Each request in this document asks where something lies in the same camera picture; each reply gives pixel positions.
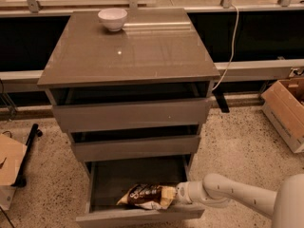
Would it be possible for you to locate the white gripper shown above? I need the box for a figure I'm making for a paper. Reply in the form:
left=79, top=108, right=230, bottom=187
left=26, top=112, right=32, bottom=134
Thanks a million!
left=160, top=181, right=208, bottom=207

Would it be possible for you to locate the brown yellow chip bag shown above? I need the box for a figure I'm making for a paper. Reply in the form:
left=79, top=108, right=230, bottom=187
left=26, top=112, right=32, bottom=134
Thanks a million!
left=117, top=184, right=168, bottom=210

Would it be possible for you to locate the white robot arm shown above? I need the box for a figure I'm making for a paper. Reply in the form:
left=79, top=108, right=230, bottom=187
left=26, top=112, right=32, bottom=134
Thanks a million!
left=161, top=174, right=304, bottom=228

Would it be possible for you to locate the grey open bottom drawer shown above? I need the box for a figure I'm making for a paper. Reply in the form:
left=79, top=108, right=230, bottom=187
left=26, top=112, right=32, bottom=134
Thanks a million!
left=76, top=156, right=203, bottom=228

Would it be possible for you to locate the grey middle drawer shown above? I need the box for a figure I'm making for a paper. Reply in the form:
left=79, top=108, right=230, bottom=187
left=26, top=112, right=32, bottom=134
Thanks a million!
left=71, top=135, right=200, bottom=162

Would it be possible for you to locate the grey drawer cabinet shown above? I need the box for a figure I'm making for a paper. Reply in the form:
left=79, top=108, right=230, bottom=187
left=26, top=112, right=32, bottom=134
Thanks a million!
left=36, top=8, right=221, bottom=176

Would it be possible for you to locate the grey top drawer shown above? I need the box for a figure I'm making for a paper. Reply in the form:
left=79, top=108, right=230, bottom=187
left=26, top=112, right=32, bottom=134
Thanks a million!
left=52, top=99, right=211, bottom=133

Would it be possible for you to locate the cardboard box right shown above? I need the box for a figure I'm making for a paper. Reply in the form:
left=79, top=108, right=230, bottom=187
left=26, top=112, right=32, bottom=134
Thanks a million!
left=261, top=78, right=304, bottom=153

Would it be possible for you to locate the black stand leg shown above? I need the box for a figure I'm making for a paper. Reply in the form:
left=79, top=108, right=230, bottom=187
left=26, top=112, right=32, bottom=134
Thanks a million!
left=11, top=123, right=43, bottom=187

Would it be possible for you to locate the cardboard sheet left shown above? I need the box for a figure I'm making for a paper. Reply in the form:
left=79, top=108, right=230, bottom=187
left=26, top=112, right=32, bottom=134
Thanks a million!
left=0, top=134, right=28, bottom=186

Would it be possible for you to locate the white ceramic bowl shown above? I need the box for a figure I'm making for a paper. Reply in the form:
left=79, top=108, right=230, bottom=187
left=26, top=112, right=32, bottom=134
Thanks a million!
left=98, top=8, right=127, bottom=31

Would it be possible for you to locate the black bracket behind cabinet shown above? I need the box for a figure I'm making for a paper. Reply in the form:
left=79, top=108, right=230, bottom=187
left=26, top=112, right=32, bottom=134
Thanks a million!
left=213, top=86, right=230, bottom=113

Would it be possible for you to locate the white cable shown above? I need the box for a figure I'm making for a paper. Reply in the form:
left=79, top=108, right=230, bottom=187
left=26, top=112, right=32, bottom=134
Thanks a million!
left=211, top=4, right=240, bottom=92

